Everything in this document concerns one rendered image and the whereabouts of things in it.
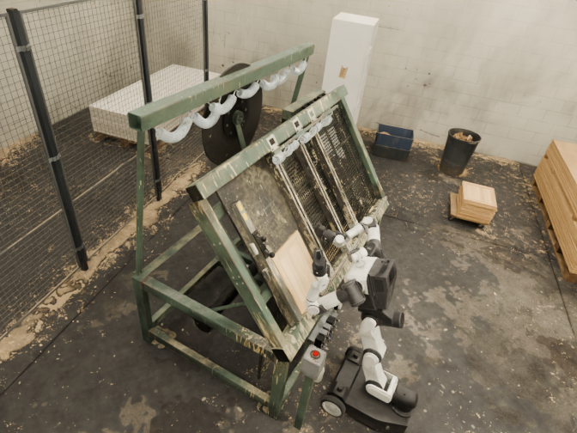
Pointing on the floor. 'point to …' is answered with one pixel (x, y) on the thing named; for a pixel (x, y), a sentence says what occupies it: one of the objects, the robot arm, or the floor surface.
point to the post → (303, 402)
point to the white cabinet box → (349, 57)
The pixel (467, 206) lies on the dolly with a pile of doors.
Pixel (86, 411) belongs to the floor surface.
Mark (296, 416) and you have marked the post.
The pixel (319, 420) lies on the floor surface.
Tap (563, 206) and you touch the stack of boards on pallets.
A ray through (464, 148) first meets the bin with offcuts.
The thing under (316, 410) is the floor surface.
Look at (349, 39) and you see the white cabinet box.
